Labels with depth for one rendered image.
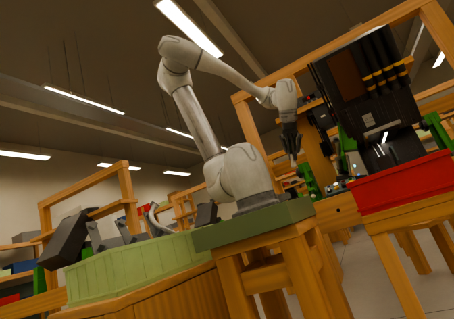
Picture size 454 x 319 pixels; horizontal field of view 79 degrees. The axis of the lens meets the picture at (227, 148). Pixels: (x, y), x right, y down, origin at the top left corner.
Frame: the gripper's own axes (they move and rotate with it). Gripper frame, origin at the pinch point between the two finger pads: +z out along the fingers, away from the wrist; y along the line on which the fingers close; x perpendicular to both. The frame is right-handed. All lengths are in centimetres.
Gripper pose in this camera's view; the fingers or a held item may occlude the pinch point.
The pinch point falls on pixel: (292, 160)
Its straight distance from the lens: 147.2
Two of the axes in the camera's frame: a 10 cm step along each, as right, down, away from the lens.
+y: 7.4, 0.0, -6.8
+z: 1.4, 9.8, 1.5
